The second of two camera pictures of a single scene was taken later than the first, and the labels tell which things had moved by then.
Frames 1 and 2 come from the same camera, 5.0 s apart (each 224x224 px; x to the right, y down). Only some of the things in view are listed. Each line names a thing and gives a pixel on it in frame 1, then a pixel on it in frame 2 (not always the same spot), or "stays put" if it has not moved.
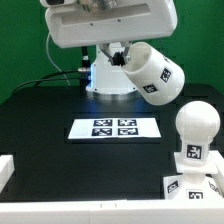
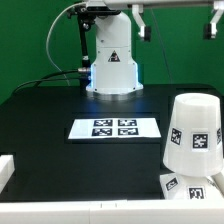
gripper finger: x=126 y=49 → x=210 y=29
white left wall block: x=7 y=169 stays put
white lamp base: x=192 y=182 stays put
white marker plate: x=115 y=128 stays put
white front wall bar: x=141 y=211 stays put
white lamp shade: x=156 y=78 → x=194 y=144
